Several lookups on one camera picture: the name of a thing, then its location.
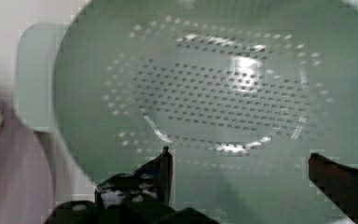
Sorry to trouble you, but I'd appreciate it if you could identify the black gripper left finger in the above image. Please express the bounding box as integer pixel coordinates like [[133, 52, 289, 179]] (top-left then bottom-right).
[[94, 146, 173, 209]]

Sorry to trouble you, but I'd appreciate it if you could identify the green plastic strainer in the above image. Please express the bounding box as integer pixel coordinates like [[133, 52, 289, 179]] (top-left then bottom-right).
[[15, 0, 358, 224]]

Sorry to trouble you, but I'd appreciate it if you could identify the grey round plate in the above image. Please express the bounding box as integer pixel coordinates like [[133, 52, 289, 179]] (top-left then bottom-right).
[[0, 97, 53, 224]]

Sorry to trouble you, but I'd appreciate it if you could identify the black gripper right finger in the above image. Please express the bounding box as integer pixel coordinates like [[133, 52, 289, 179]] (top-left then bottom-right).
[[308, 153, 358, 224]]

